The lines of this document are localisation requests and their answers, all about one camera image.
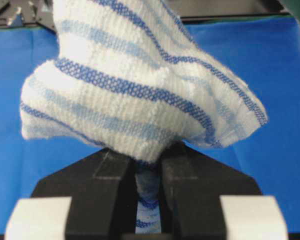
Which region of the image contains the black metal frame structure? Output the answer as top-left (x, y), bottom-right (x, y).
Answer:
top-left (0, 0), bottom-right (289, 32)

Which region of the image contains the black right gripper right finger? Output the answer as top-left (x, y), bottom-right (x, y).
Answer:
top-left (158, 141), bottom-right (290, 240)

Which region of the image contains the white blue-striped towel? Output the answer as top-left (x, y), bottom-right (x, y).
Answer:
top-left (19, 0), bottom-right (268, 234)

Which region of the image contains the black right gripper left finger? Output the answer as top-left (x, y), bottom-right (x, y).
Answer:
top-left (4, 147), bottom-right (139, 240)

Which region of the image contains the blue table mat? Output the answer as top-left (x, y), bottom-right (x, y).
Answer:
top-left (0, 17), bottom-right (300, 234)

